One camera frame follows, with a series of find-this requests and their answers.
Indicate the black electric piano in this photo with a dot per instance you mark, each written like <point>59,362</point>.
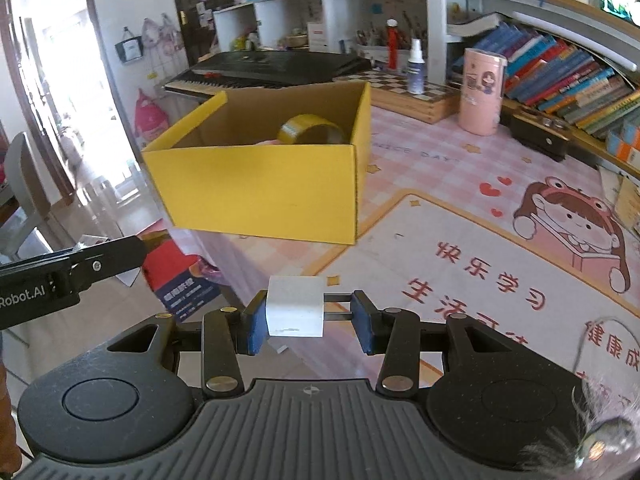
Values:
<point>275,67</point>

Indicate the dark door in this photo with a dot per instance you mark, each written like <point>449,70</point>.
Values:
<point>200,5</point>

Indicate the red white bottle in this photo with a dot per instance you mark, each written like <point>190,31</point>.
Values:
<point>392,45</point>

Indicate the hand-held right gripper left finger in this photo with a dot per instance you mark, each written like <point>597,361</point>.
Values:
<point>257,325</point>

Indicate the orange white box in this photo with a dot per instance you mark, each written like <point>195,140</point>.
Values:
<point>625,147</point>

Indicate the desktop with pink printed cloth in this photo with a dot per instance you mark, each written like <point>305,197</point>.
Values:
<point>450,240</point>

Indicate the wooden chessboard box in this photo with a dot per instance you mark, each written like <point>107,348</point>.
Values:
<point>415,102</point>

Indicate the white desk bookshelf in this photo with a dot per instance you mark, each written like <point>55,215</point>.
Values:
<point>435,20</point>

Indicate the white storage shelf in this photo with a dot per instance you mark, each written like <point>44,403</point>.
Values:
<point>330,15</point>

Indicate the grey fluffy fur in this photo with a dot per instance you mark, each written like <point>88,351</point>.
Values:
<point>590,435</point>

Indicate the red cardboard box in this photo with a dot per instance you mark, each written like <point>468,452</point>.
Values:
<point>175,285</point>

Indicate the pink backpack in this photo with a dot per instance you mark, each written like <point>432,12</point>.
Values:
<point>150,120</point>

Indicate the pen holder with pens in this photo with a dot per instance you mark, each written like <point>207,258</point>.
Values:
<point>370,50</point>

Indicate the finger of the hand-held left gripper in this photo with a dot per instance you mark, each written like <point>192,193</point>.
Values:
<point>112,260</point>

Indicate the white charger cube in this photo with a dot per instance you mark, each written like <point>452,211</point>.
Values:
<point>295,307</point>

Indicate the smartphone with lit screen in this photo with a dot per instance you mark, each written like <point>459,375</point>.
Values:
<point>620,5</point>

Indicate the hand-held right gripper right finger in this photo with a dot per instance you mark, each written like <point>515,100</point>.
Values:
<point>361,325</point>

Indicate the black wooden box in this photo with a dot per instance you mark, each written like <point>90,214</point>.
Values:
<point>540,137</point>

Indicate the yellow tape roll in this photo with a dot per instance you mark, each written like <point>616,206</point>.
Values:
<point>305,127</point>

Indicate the pink cylindrical container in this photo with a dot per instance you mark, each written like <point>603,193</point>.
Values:
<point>482,95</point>

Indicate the person's left forearm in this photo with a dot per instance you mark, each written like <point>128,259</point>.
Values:
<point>7,410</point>

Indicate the grey chair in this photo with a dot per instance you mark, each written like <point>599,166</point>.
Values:
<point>22,185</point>

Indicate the pink plush toy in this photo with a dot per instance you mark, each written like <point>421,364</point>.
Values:
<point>265,142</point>

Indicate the clear spray bottle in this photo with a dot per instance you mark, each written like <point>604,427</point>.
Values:
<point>416,72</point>

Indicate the yellow cardboard box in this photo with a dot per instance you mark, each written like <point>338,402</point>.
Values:
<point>260,190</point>

